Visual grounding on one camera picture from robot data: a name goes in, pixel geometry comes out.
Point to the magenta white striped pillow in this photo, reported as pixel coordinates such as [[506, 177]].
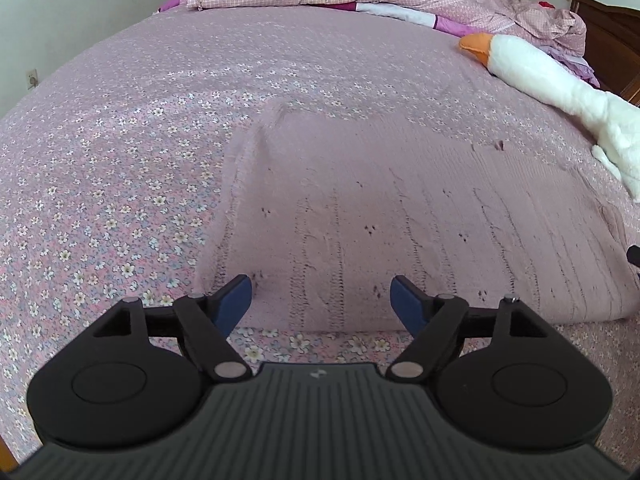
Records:
[[400, 12]]

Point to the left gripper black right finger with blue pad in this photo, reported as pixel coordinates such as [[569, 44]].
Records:
[[501, 375]]

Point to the white goose plush toy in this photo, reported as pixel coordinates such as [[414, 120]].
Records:
[[612, 122]]

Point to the pink cable knit cardigan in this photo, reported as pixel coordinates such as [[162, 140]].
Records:
[[322, 213]]

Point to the dark wooden nightstand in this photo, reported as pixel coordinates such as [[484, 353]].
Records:
[[612, 46]]

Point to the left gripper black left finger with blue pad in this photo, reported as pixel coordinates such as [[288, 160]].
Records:
[[139, 373]]

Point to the white wall socket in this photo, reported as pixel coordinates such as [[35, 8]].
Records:
[[32, 79]]

